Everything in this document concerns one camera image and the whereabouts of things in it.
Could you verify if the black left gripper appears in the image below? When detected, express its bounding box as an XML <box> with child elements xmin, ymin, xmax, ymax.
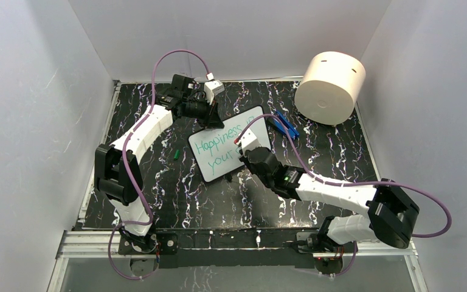
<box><xmin>184</xmin><ymin>96</ymin><xmax>224</xmax><ymax>131</ymax></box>

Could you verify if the white whiteboard black frame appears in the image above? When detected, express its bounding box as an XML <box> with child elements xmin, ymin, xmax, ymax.
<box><xmin>188</xmin><ymin>105</ymin><xmax>264</xmax><ymax>183</ymax></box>

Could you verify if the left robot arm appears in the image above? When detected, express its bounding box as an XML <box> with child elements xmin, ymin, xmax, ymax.
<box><xmin>94</xmin><ymin>74</ymin><xmax>224</xmax><ymax>253</ymax></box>

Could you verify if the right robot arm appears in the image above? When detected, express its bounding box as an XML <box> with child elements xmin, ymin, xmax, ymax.
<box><xmin>240</xmin><ymin>147</ymin><xmax>419</xmax><ymax>252</ymax></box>

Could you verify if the cream cylindrical container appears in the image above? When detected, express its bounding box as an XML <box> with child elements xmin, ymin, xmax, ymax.
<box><xmin>294</xmin><ymin>51</ymin><xmax>366</xmax><ymax>126</ymax></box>

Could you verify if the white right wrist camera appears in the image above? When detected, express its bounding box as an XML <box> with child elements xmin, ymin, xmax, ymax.
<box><xmin>234</xmin><ymin>129</ymin><xmax>261</xmax><ymax>156</ymax></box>

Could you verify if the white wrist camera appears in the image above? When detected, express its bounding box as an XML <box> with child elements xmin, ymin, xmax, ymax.
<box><xmin>234</xmin><ymin>129</ymin><xmax>261</xmax><ymax>156</ymax></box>
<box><xmin>204</xmin><ymin>72</ymin><xmax>225</xmax><ymax>105</ymax></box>

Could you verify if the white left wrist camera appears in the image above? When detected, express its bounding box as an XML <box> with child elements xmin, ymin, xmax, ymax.
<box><xmin>204</xmin><ymin>72</ymin><xmax>225</xmax><ymax>105</ymax></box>

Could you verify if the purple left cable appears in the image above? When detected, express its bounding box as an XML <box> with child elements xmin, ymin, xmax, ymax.
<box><xmin>108</xmin><ymin>49</ymin><xmax>216</xmax><ymax>282</ymax></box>

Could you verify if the aluminium frame rail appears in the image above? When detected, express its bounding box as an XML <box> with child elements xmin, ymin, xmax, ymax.
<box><xmin>48</xmin><ymin>228</ymin><xmax>427</xmax><ymax>291</ymax></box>

